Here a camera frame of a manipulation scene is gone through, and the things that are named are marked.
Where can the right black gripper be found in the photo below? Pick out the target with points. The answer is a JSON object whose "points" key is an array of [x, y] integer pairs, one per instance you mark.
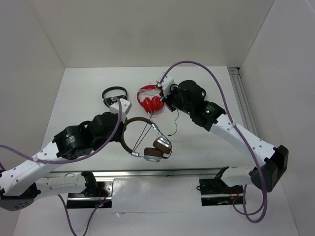
{"points": [[166, 100]]}

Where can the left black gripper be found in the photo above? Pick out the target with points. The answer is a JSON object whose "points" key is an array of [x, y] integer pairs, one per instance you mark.
{"points": [[122, 127]]}

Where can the brown silver headphones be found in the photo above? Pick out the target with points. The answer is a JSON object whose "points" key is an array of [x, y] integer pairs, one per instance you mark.
{"points": [[162, 147]]}

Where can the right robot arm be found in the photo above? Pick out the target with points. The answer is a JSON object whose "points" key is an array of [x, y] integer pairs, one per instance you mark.
{"points": [[270, 162]]}

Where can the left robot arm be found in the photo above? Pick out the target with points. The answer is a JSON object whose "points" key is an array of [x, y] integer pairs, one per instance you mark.
{"points": [[29, 181]]}

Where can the red headphones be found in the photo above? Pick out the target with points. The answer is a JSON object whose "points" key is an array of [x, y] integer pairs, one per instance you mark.
{"points": [[148, 97]]}

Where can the left black headphones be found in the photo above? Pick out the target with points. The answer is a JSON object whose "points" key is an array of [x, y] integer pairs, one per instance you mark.
{"points": [[111, 92]]}

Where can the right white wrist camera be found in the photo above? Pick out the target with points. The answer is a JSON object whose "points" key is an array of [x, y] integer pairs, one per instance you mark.
{"points": [[164, 83]]}

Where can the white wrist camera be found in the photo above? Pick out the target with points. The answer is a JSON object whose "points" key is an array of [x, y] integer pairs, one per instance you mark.
{"points": [[120, 104], [164, 83]]}

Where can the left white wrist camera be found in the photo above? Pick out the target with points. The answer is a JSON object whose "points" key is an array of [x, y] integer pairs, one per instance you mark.
{"points": [[120, 104]]}

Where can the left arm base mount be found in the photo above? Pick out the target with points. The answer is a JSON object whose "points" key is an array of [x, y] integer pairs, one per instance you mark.
{"points": [[101, 197]]}

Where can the aluminium rail front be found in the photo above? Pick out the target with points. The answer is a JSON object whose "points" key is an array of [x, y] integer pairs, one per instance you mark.
{"points": [[202, 173]]}

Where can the aluminium rail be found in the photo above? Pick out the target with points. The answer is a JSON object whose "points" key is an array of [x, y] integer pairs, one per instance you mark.
{"points": [[242, 100], [202, 173]]}

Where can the aluminium rail right side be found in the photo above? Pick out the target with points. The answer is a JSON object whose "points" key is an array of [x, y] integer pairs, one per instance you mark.
{"points": [[242, 100]]}

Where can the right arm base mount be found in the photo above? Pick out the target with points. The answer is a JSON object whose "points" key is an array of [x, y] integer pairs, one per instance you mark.
{"points": [[215, 192]]}

